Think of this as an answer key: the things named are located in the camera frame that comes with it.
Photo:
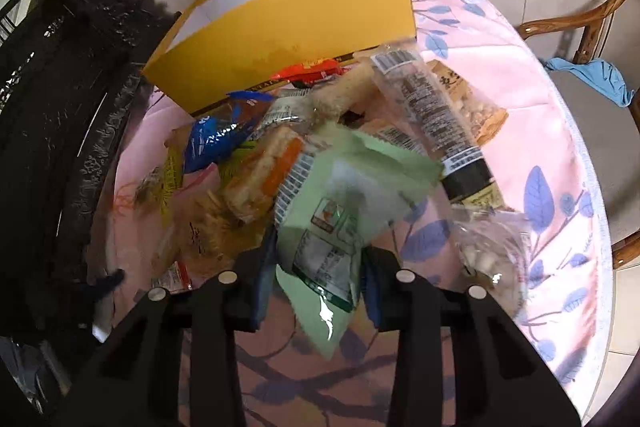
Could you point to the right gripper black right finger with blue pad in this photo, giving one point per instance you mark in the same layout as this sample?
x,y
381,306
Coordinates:
x,y
499,378

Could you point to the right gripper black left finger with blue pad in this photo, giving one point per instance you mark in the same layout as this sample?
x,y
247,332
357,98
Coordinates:
x,y
133,380

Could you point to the clear nut snack bag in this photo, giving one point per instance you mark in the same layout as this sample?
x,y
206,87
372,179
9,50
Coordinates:
x,y
494,247

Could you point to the light green snack bag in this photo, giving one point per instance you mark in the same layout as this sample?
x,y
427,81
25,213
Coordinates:
x,y
344,190

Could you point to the red snack packet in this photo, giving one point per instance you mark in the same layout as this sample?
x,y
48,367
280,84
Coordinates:
x,y
307,74

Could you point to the clear cracker bag red seal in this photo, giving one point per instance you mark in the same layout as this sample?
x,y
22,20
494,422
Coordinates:
x,y
206,237

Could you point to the yellow snack packet left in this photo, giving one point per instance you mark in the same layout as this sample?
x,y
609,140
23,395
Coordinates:
x,y
155,190

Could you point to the long clear black snack bar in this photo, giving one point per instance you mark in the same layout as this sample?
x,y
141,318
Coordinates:
x,y
417,95

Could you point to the pink floral tablecloth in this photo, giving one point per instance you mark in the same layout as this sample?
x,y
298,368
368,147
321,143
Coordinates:
x,y
541,165

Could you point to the blue snack packet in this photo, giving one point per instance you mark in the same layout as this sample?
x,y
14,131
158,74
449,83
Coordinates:
x,y
216,135

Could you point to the peanut snack packet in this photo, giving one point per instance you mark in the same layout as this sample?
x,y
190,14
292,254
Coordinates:
x,y
484,118

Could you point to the orange rice cracker packet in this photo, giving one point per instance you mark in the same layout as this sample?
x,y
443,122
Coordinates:
x,y
251,191

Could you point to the wooden armchair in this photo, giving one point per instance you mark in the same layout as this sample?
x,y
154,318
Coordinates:
x,y
611,132

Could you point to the blue cloth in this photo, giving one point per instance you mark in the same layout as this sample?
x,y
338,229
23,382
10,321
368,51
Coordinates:
x,y
600,75

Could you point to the dark carved wooden screen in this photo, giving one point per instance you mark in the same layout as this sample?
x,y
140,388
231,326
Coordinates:
x,y
70,72

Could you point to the yellow cardboard box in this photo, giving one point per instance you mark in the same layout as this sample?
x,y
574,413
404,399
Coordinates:
x,y
219,46

